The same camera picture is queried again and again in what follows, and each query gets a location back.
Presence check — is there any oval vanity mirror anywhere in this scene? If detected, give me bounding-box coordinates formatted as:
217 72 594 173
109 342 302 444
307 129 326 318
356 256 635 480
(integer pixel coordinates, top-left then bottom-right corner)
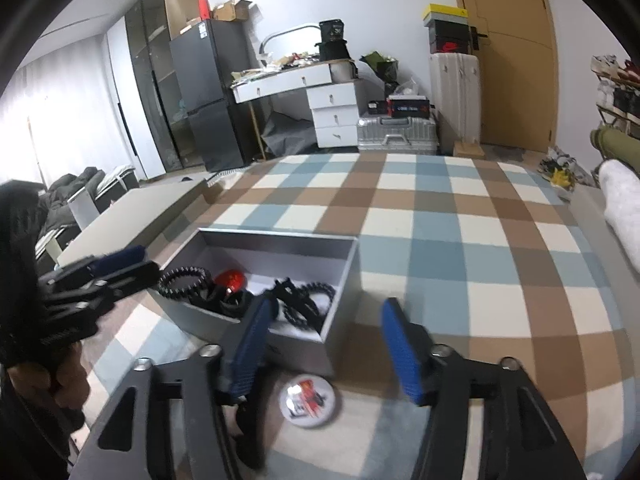
257 24 321 66

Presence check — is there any white upright suitcase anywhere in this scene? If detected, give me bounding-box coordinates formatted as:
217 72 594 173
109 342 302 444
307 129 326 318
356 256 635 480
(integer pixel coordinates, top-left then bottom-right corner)
430 53 482 155

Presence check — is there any yellow lid shoe box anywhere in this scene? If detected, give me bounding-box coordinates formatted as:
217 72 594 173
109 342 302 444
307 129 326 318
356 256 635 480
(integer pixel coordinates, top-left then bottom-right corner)
423 3 469 27

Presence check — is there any person's left hand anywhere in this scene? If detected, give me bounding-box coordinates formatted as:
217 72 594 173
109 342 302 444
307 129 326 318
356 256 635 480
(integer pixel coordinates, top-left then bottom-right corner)
8 342 90 411

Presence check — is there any olive green rolled blanket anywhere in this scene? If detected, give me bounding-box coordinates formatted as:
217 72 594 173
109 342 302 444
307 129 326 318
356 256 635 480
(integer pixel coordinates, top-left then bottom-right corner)
590 125 640 167

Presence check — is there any green flower bouquet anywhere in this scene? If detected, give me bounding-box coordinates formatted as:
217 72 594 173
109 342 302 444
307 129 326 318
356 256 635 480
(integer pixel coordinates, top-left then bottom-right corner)
360 51 399 98

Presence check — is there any cardboard box on fridge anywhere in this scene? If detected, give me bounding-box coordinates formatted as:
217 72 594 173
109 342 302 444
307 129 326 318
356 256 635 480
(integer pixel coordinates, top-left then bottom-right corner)
212 0 252 22

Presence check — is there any white vanity desk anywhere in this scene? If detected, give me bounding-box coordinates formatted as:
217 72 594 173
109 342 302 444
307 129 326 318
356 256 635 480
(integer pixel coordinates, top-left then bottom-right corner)
232 60 360 157

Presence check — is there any white rolled blanket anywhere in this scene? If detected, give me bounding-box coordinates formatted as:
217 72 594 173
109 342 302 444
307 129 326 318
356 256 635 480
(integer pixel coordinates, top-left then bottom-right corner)
599 159 640 272

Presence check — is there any dark grey refrigerator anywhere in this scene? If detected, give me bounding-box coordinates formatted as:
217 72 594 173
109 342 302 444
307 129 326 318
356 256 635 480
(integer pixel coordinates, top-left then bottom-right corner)
169 20 260 172

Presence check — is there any black red box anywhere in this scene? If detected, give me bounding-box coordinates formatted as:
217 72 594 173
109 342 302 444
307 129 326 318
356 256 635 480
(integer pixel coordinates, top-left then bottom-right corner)
387 94 431 119

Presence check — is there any grey open cardboard box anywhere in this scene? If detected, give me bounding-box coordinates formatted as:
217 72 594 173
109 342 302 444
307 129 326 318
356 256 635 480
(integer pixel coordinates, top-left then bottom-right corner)
151 229 361 377

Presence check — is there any white drawer cabinet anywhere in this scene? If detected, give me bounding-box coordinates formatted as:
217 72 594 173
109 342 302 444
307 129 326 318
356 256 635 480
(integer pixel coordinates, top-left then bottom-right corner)
307 79 367 148

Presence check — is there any black shoe box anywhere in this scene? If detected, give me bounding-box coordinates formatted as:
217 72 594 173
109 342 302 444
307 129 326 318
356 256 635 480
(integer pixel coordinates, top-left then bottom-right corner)
426 20 471 54

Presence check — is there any silver lying suitcase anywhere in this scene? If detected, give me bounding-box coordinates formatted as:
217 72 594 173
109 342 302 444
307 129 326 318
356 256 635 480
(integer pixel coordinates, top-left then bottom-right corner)
357 116 439 155

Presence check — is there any glass door wardrobe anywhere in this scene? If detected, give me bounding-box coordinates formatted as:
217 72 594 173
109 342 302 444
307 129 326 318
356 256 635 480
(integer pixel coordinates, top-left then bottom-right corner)
106 0 203 180

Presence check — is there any white China flag badge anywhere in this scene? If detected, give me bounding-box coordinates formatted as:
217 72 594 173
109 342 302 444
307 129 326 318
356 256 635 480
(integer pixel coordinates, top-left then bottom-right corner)
279 374 338 428

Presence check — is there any shoe rack with shoes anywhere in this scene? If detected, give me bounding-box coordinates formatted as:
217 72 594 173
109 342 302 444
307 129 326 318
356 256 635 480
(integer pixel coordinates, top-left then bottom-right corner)
590 54 639 139

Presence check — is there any black spiral hair tie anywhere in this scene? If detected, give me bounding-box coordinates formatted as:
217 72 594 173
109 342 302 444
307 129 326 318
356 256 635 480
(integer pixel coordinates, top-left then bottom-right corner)
282 280 338 331
156 264 216 302

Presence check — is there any plaid bed cover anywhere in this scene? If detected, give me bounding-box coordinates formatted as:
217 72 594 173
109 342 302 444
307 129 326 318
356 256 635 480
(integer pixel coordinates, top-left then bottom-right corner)
79 152 640 480

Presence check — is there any wooden door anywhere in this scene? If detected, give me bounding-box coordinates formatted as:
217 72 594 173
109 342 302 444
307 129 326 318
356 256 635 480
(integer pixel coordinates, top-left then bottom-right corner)
457 0 558 152

